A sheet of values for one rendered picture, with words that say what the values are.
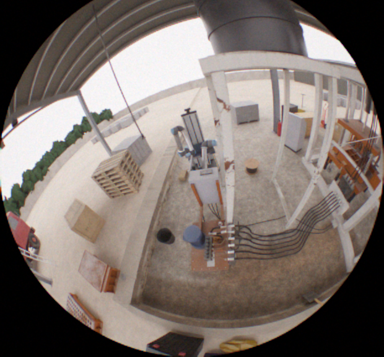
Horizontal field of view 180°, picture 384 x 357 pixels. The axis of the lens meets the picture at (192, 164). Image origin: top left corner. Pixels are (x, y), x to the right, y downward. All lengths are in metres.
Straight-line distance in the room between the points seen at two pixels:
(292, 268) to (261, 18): 2.92
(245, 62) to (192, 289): 2.77
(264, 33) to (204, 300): 3.02
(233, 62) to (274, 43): 0.30
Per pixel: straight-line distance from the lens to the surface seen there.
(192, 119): 2.69
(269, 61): 0.75
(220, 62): 0.67
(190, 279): 2.48
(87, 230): 3.66
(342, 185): 2.88
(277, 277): 2.51
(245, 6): 0.90
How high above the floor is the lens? 2.37
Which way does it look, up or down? 37 degrees down
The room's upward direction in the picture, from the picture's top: 21 degrees counter-clockwise
